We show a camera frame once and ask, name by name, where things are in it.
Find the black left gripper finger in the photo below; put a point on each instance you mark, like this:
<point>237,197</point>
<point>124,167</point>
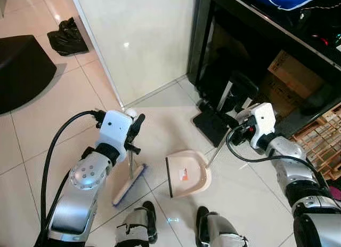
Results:
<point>137,125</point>

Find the blue bristle broom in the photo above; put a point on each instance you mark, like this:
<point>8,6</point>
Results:
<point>130,185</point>

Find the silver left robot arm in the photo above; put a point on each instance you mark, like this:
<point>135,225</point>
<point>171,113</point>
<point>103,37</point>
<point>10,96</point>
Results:
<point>80,183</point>

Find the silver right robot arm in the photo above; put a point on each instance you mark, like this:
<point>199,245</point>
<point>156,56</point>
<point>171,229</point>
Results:
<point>298,172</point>

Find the wooden slatted rack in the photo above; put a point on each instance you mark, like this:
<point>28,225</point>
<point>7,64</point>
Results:
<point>319,143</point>

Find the brown cardboard box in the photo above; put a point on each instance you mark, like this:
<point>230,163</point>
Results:
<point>290,73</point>

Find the robot left leg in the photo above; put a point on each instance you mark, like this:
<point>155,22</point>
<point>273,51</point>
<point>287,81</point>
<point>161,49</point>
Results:
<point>136,223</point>

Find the robot leg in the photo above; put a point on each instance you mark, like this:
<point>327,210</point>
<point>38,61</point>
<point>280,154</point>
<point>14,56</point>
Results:
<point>216,228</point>
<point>136,223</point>

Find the black desk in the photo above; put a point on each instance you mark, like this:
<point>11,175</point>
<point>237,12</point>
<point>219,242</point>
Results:
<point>224,49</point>

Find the robot right leg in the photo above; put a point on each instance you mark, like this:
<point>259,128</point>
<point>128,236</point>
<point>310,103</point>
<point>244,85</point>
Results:
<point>216,228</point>

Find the black garbage bag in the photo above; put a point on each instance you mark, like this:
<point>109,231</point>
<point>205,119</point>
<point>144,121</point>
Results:
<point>66,38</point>

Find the dark round table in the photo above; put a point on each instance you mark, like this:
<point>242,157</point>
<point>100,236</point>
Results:
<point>24,71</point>

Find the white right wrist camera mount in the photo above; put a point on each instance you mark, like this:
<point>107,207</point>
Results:
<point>264,121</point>

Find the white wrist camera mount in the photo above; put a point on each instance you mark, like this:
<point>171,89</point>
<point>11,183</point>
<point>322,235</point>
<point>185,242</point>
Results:
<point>264,121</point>
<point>114,130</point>

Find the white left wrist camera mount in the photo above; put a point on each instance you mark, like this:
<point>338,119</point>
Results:
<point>114,130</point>

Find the black stand with silver post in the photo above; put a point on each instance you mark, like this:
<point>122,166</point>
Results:
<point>213,125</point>

